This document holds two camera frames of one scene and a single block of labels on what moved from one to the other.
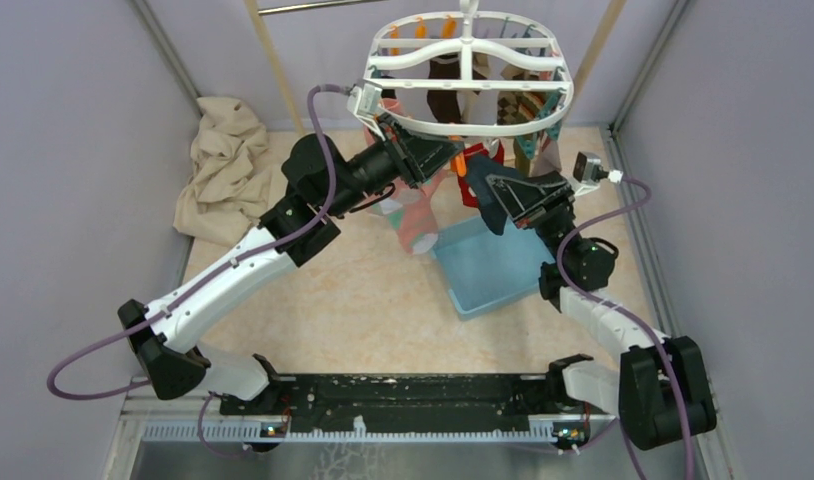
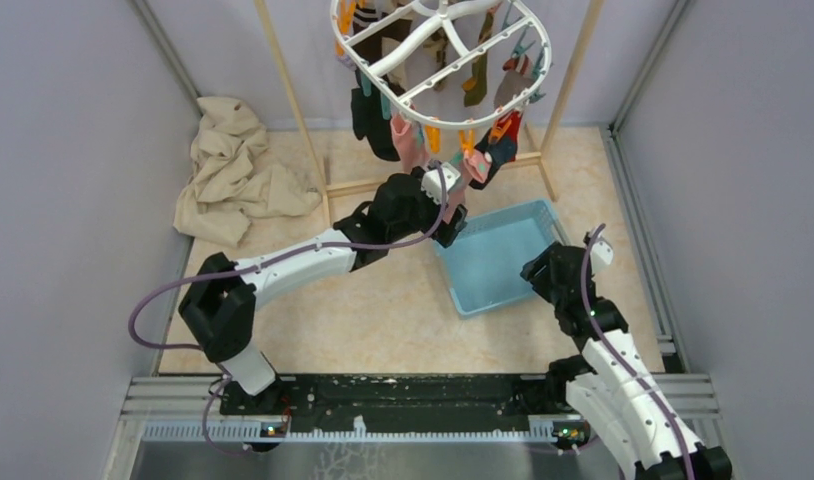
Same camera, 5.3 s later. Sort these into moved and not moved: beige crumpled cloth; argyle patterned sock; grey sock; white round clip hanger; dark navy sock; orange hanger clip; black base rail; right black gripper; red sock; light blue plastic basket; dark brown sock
Moved: dark brown sock; right black gripper; dark navy sock; white round clip hanger; grey sock; argyle patterned sock; orange hanger clip; red sock
Not moved: black base rail; beige crumpled cloth; light blue plastic basket
